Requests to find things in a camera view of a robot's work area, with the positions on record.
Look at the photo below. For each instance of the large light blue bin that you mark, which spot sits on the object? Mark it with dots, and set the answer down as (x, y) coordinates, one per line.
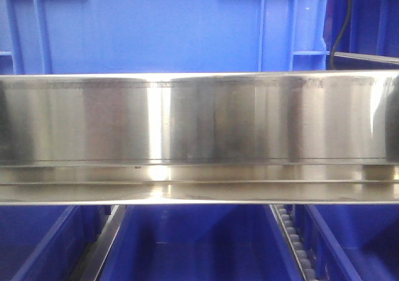
(121, 36)

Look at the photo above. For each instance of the lower middle blue bin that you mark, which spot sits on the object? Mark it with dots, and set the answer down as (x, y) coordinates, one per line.
(200, 242)

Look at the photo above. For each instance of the lower right blue bin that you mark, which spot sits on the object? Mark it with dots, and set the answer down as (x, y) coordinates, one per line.
(349, 242)

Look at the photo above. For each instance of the lower left blue bin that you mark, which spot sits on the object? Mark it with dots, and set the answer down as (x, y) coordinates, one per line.
(46, 242)

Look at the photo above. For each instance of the upper right dark blue bin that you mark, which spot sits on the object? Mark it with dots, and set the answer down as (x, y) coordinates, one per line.
(362, 34)

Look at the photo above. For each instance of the stainless steel shelf front rail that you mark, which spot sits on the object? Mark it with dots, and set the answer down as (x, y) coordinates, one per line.
(284, 137)

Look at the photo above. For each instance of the right roller track rail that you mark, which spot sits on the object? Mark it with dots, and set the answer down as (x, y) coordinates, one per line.
(293, 241)

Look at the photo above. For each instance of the left metal divider rail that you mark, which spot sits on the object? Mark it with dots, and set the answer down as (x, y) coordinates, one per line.
(93, 259)

